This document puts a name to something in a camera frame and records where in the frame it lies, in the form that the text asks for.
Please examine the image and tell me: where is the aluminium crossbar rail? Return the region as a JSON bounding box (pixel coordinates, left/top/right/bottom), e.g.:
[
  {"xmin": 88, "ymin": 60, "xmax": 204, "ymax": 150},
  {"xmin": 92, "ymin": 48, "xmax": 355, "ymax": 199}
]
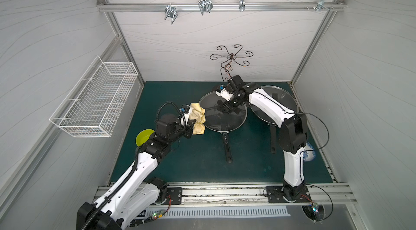
[{"xmin": 97, "ymin": 1, "xmax": 347, "ymax": 12}]

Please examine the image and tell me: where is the metal hook clamp left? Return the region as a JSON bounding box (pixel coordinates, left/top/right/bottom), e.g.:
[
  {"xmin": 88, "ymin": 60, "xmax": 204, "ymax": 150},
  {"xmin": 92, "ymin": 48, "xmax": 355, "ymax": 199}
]
[{"xmin": 164, "ymin": 4, "xmax": 178, "ymax": 25}]

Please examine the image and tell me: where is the copper scroll mug tree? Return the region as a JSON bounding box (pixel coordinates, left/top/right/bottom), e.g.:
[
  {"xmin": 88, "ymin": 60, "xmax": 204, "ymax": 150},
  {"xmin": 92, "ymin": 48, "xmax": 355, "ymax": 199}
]
[{"xmin": 209, "ymin": 44, "xmax": 254, "ymax": 82}]

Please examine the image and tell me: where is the white wire basket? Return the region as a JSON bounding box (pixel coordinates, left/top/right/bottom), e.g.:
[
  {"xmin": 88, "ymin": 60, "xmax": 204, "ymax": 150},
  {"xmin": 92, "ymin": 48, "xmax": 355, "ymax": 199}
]
[{"xmin": 49, "ymin": 56, "xmax": 138, "ymax": 138}]

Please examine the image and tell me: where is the green plastic bowl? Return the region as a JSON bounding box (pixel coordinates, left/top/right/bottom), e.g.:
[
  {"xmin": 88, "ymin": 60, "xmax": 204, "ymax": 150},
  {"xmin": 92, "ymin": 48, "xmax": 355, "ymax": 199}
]
[{"xmin": 135, "ymin": 129, "xmax": 154, "ymax": 147}]

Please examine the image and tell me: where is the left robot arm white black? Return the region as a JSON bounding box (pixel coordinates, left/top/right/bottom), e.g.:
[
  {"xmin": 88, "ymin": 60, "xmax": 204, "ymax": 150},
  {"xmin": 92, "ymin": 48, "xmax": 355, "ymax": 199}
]
[{"xmin": 75, "ymin": 113, "xmax": 196, "ymax": 230}]

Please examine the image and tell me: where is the yellow fluffy cloth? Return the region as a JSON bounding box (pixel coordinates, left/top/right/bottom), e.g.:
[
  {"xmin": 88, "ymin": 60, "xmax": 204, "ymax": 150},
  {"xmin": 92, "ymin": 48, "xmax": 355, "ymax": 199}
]
[{"xmin": 189, "ymin": 103, "xmax": 206, "ymax": 135}]

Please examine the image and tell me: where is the black corrugated cable conduit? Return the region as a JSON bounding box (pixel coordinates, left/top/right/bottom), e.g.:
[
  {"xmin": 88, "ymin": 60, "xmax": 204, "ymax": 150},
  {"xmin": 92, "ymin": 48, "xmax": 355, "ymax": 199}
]
[{"xmin": 79, "ymin": 101, "xmax": 187, "ymax": 230}]

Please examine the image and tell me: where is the metal hook clamp middle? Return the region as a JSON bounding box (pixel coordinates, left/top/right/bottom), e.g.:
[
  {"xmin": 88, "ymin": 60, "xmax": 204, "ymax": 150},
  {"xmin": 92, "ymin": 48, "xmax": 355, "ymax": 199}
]
[{"xmin": 198, "ymin": 0, "xmax": 213, "ymax": 15}]

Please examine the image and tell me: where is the left frying pan black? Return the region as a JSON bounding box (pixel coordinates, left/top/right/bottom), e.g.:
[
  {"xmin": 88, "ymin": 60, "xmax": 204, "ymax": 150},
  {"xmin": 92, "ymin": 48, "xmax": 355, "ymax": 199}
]
[{"xmin": 198, "ymin": 91, "xmax": 248, "ymax": 164}]

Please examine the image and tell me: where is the metal hook clamp right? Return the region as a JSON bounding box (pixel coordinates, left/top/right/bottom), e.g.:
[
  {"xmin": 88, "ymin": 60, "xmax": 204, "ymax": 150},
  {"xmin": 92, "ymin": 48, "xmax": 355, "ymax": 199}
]
[{"xmin": 305, "ymin": 0, "xmax": 335, "ymax": 12}]

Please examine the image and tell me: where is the frying pan black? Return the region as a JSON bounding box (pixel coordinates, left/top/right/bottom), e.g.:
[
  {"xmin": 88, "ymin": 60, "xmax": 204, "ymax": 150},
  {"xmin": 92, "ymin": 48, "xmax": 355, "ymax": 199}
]
[
  {"xmin": 198, "ymin": 91, "xmax": 248, "ymax": 164},
  {"xmin": 249, "ymin": 85, "xmax": 300, "ymax": 154}
]

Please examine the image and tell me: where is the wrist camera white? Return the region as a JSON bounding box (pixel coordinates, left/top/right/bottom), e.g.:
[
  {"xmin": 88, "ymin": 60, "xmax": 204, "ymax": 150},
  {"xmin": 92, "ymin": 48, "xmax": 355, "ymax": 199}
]
[
  {"xmin": 179, "ymin": 104, "xmax": 193, "ymax": 126},
  {"xmin": 216, "ymin": 85, "xmax": 234, "ymax": 101}
]

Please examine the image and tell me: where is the metal hook clamp small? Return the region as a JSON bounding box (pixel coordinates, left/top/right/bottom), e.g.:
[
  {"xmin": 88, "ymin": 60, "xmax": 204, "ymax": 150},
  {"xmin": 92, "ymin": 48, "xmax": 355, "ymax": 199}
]
[{"xmin": 239, "ymin": 0, "xmax": 245, "ymax": 12}]

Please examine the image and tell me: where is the right frying pan black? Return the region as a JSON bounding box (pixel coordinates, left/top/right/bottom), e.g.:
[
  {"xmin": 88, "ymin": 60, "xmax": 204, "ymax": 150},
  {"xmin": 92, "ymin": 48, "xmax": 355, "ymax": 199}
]
[{"xmin": 249, "ymin": 85, "xmax": 300, "ymax": 154}]

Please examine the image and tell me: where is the glass pot lid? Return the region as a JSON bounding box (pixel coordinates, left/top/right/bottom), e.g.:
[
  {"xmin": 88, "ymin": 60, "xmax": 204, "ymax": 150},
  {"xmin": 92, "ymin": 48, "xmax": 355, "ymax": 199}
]
[
  {"xmin": 198, "ymin": 91, "xmax": 248, "ymax": 133},
  {"xmin": 250, "ymin": 85, "xmax": 300, "ymax": 126}
]

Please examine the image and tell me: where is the blue white patterned bowl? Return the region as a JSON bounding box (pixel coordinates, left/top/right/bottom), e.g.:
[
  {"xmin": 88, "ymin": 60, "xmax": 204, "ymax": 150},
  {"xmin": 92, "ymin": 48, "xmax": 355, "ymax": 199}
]
[{"xmin": 302, "ymin": 142, "xmax": 316, "ymax": 162}]

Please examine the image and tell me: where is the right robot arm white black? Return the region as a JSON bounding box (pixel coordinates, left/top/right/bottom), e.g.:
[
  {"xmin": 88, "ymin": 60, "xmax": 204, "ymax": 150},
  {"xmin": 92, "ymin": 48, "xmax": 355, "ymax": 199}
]
[{"xmin": 215, "ymin": 75, "xmax": 308, "ymax": 202}]

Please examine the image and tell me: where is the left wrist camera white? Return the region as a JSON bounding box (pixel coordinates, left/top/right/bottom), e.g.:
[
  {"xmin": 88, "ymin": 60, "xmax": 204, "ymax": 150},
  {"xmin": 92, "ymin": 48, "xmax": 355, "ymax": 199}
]
[{"xmin": 179, "ymin": 104, "xmax": 193, "ymax": 126}]

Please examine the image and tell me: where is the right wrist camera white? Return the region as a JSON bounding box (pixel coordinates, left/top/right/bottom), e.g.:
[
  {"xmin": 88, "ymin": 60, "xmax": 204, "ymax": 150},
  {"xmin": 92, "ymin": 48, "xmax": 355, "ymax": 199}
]
[{"xmin": 216, "ymin": 85, "xmax": 234, "ymax": 101}]

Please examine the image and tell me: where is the green table mat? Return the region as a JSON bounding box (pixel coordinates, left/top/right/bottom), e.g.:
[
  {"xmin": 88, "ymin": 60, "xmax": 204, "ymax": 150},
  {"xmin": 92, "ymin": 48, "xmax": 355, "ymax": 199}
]
[{"xmin": 110, "ymin": 81, "xmax": 333, "ymax": 184}]

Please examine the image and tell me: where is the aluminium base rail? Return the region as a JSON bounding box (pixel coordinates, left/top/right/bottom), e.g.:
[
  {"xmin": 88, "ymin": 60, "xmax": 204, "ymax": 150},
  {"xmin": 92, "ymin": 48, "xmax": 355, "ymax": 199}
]
[{"xmin": 168, "ymin": 182, "xmax": 358, "ymax": 208}]

